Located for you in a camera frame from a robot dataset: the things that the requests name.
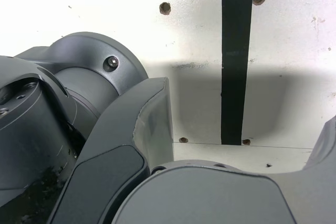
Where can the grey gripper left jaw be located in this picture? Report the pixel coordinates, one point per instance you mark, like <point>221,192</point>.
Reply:
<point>115,140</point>

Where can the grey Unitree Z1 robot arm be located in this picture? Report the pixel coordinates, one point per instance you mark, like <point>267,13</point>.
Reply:
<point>39,119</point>

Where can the black tape strip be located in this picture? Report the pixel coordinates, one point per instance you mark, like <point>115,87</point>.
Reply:
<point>235,64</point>

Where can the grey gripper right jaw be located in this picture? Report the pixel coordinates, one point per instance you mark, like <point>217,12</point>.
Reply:
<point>210,195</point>

